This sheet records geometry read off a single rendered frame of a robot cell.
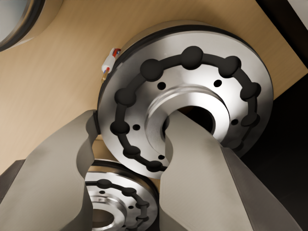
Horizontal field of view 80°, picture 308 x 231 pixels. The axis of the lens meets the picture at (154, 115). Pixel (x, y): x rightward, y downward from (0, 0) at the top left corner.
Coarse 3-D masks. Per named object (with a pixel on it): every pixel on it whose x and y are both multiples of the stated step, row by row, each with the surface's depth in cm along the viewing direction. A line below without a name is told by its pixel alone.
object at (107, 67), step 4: (112, 52) 10; (116, 52) 10; (108, 56) 9; (112, 56) 9; (108, 60) 8; (112, 60) 8; (104, 64) 8; (108, 64) 8; (112, 64) 8; (104, 68) 8; (108, 68) 7; (104, 72) 7; (108, 72) 8; (104, 76) 7
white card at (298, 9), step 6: (288, 0) 8; (294, 0) 8; (300, 0) 7; (306, 0) 7; (294, 6) 8; (300, 6) 8; (306, 6) 7; (300, 12) 8; (306, 12) 8; (300, 18) 8; (306, 18) 8; (306, 24) 8
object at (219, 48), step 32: (192, 32) 8; (128, 64) 9; (160, 64) 9; (192, 64) 9; (224, 64) 9; (256, 64) 9; (128, 96) 10; (224, 96) 10; (256, 96) 10; (128, 128) 11; (256, 128) 11; (128, 160) 12; (160, 160) 12
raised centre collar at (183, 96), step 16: (160, 96) 10; (176, 96) 9; (192, 96) 9; (208, 96) 9; (160, 112) 10; (208, 112) 10; (224, 112) 10; (144, 128) 11; (160, 128) 10; (208, 128) 11; (224, 128) 11; (160, 144) 11
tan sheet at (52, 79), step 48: (96, 0) 10; (144, 0) 10; (192, 0) 10; (240, 0) 10; (48, 48) 11; (96, 48) 11; (288, 48) 12; (0, 96) 13; (48, 96) 13; (96, 96) 13; (0, 144) 15
